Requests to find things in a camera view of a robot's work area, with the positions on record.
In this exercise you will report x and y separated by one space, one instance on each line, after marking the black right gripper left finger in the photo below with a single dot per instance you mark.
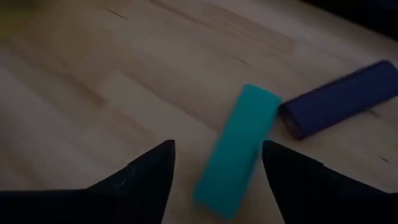
109 205

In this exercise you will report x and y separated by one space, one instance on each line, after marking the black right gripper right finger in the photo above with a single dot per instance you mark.
326 199

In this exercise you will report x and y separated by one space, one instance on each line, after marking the teal rectangular block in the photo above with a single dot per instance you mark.
239 149

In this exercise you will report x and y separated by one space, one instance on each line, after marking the purple rectangular block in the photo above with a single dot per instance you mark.
339 99

